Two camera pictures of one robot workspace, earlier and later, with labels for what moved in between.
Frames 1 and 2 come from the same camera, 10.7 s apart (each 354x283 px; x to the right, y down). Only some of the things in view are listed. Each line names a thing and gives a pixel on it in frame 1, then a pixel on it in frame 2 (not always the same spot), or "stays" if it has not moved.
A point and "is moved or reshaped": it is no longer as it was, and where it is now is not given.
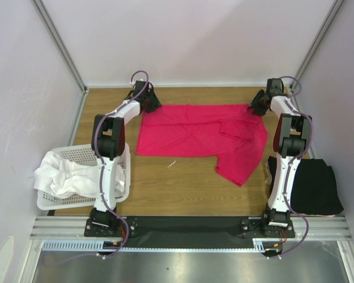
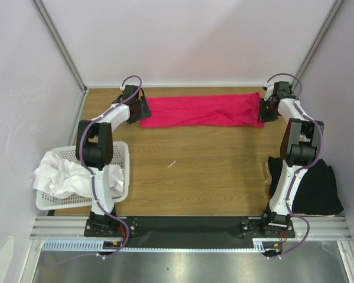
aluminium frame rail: x=307 y=228 stays
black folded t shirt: x=314 y=190 stays
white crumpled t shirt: x=55 y=174 stays
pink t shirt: x=234 y=134 is moved or reshaped
